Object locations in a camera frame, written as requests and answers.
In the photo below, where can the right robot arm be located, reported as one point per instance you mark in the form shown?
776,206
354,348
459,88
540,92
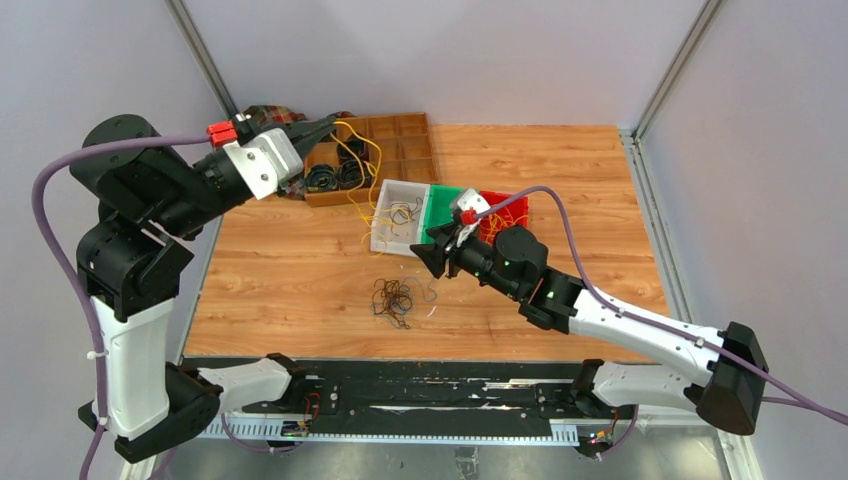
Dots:
714,373

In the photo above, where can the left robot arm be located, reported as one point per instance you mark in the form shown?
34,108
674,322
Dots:
151,204

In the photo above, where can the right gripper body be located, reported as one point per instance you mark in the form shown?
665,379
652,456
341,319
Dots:
473,257

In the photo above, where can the white plastic bin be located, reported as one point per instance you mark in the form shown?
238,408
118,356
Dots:
395,224

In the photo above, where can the red plastic bin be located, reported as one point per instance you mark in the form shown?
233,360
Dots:
517,213

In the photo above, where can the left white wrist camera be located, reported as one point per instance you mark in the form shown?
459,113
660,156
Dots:
265,161

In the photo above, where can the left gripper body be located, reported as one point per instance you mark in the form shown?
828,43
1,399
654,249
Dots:
258,125

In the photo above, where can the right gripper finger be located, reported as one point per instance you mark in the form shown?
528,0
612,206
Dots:
435,257
445,234

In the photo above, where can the aluminium frame rail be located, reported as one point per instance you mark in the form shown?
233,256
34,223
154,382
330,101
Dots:
656,443

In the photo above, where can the rolled green-black belt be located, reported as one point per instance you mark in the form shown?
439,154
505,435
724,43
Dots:
321,178

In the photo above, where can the wooden compartment tray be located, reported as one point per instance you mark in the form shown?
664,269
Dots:
400,148

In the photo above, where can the green plastic bin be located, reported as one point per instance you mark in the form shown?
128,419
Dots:
438,209

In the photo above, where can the rolled dark belt middle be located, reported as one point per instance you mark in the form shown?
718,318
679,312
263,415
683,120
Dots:
352,149

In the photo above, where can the plaid cloth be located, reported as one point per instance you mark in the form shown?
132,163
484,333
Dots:
284,114

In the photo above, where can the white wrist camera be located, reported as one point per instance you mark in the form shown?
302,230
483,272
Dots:
465,208
265,161

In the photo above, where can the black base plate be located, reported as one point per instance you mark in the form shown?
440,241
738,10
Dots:
440,398

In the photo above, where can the rolled dark patterned belt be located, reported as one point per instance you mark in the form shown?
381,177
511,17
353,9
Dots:
355,174

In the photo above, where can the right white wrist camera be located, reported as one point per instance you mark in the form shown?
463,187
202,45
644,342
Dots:
465,208

